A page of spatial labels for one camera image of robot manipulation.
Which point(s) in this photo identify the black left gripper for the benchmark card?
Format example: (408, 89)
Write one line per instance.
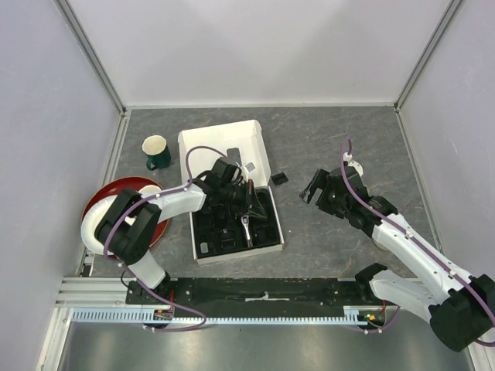
(245, 206)

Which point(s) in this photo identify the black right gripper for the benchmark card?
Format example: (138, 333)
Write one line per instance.
(319, 181)

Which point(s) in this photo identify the black silver hair clipper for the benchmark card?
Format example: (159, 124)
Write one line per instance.
(245, 222)

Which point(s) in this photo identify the black comb guard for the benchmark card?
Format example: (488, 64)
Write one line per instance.
(262, 211)
(266, 234)
(228, 243)
(279, 178)

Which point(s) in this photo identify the white cardboard box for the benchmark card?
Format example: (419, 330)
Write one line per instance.
(239, 142)

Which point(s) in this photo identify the small white oil bottle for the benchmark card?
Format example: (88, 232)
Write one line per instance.
(204, 247)

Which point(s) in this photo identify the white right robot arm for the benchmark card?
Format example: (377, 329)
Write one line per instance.
(458, 306)

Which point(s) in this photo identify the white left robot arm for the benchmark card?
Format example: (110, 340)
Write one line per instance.
(127, 228)

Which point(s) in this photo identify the black plastic tray insert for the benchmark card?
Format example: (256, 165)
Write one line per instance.
(218, 233)

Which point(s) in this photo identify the cream paper cup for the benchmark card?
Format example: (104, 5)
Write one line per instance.
(157, 151)
(150, 189)

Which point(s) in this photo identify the cream ceramic mug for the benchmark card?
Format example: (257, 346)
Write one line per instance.
(381, 242)

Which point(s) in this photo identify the white plate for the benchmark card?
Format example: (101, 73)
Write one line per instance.
(89, 224)

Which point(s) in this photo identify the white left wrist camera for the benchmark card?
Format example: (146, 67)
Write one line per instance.
(246, 169)

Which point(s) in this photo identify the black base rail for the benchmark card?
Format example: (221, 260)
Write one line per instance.
(266, 296)

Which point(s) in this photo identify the white slotted cable duct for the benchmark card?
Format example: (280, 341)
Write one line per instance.
(149, 316)

